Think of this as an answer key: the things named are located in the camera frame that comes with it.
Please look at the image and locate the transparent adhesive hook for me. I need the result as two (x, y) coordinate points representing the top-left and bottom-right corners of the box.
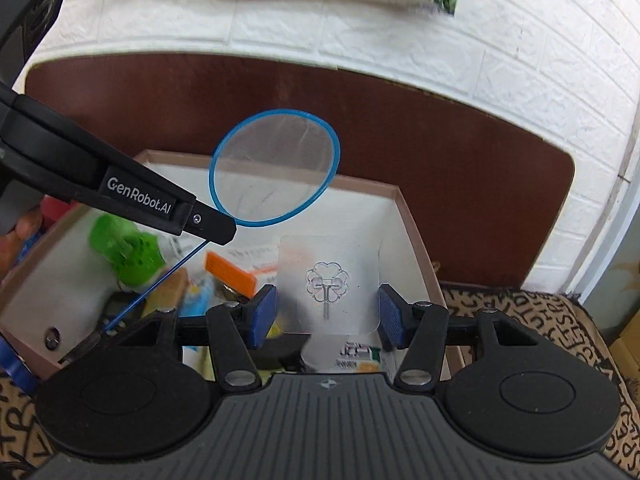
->
(276, 233), (384, 334)

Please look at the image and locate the blue mesh skimmer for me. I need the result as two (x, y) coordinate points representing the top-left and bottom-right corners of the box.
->
(101, 108), (342, 334)

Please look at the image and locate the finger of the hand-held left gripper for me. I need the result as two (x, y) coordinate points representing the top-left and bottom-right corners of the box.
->
(180, 199), (238, 247)

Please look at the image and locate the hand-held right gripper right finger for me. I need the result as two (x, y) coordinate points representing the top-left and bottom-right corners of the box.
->
(376, 283), (539, 390)

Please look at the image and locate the blue tape roll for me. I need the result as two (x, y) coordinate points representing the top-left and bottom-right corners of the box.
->
(0, 334), (41, 397)

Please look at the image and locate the brown wooden headboard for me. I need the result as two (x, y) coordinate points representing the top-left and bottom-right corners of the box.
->
(24, 54), (577, 292)

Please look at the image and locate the cardboard box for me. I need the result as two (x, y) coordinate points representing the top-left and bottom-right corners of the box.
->
(0, 148), (452, 382)

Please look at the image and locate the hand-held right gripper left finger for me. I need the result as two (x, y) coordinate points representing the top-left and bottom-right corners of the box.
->
(106, 284), (279, 393)

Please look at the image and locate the letter printed blanket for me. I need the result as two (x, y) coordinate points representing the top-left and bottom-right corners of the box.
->
(0, 284), (640, 480)

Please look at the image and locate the green round plastic lid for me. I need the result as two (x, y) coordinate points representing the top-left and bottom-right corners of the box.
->
(89, 214), (142, 267)

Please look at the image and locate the orange and white box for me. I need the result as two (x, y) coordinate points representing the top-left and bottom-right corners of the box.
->
(204, 251), (279, 297)

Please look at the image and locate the person's left hand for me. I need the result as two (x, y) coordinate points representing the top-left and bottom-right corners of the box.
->
(0, 205), (47, 282)

